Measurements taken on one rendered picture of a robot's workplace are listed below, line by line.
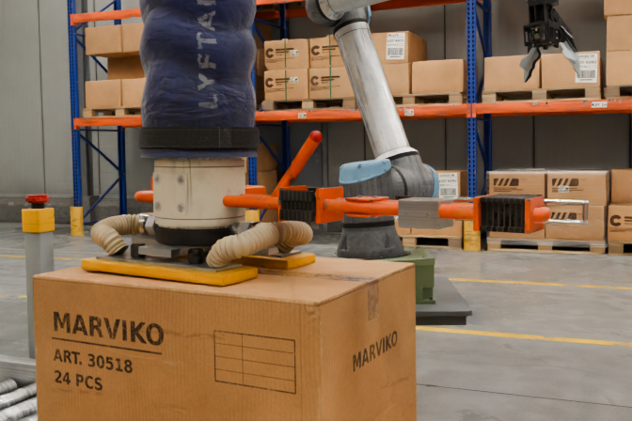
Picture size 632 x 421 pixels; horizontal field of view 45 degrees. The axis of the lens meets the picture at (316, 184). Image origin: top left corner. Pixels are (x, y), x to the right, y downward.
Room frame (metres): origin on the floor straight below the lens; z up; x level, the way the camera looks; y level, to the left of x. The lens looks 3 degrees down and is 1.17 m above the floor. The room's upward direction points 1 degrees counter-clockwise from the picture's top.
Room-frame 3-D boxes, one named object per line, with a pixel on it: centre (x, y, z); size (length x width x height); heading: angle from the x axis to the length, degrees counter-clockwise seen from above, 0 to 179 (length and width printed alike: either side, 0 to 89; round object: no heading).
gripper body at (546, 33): (1.94, -0.59, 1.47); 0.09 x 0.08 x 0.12; 135
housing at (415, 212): (1.19, -0.17, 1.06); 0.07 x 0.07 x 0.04; 58
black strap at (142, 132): (1.44, 0.22, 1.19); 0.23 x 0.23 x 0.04
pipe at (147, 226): (1.44, 0.22, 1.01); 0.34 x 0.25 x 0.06; 58
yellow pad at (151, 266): (1.36, 0.27, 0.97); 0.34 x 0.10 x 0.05; 58
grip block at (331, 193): (1.30, 0.01, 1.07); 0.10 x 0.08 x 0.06; 148
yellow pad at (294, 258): (1.52, 0.17, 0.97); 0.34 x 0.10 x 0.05; 58
